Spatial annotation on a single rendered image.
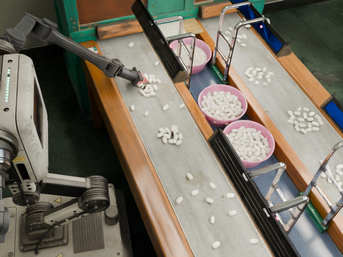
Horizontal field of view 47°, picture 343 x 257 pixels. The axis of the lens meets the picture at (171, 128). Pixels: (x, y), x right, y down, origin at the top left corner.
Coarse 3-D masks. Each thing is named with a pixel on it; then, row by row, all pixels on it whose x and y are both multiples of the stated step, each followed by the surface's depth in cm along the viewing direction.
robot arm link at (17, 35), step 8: (24, 16) 180; (32, 16) 183; (24, 24) 172; (32, 24) 179; (40, 24) 185; (8, 32) 148; (16, 32) 153; (24, 32) 165; (32, 32) 187; (40, 32) 186; (16, 40) 149; (24, 40) 152
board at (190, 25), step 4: (184, 20) 258; (188, 20) 258; (192, 20) 258; (196, 20) 258; (184, 24) 255; (188, 24) 255; (192, 24) 255; (196, 24) 256; (184, 28) 252; (188, 28) 253; (192, 28) 253; (196, 28) 253; (200, 28) 253; (188, 32) 250; (192, 32) 250; (196, 32) 250; (200, 32) 251
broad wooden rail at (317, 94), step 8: (240, 16) 269; (288, 56) 243; (280, 64) 241; (288, 64) 238; (296, 64) 238; (288, 72) 235; (296, 72) 234; (304, 72) 234; (296, 80) 230; (304, 80) 230; (312, 80) 230; (304, 88) 226; (312, 88) 226; (320, 88) 226; (312, 96) 222; (320, 96) 222; (328, 96) 222; (320, 104) 218; (328, 120) 213; (336, 128) 209
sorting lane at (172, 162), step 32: (128, 64) 234; (160, 64) 235; (128, 96) 217; (160, 96) 219; (192, 128) 205; (160, 160) 192; (192, 160) 193; (224, 192) 182; (192, 224) 171; (224, 224) 172; (224, 256) 163; (256, 256) 164
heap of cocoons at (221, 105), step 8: (208, 96) 220; (216, 96) 220; (224, 96) 221; (232, 96) 222; (208, 104) 216; (216, 104) 218; (224, 104) 217; (232, 104) 218; (240, 104) 218; (208, 112) 213; (216, 112) 213; (224, 112) 216; (232, 112) 214; (240, 112) 216
